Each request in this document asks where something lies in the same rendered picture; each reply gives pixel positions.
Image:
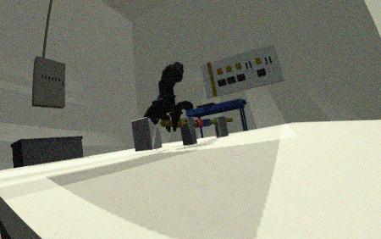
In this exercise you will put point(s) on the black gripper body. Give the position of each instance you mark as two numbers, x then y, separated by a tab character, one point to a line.
175	108

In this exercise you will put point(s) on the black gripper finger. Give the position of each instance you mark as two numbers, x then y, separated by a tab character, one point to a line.
175	119
165	117

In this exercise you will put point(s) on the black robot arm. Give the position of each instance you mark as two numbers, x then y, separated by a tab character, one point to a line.
170	75

